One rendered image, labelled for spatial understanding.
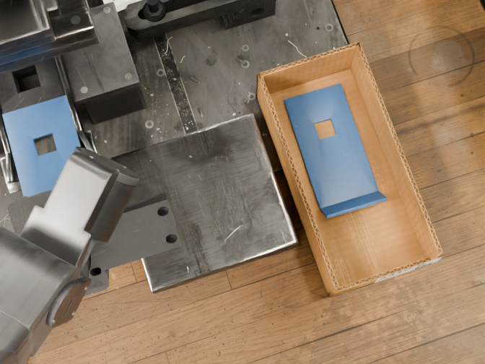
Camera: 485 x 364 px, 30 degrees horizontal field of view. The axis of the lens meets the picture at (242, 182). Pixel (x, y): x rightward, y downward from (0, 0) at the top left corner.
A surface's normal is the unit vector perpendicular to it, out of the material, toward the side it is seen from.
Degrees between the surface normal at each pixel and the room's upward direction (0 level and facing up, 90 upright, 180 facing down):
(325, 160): 0
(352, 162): 0
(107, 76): 0
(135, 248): 25
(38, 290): 19
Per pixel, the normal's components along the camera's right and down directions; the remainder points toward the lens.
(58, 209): -0.14, 0.01
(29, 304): 0.15, -0.52
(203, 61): 0.00, -0.25
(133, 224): 0.15, 0.15
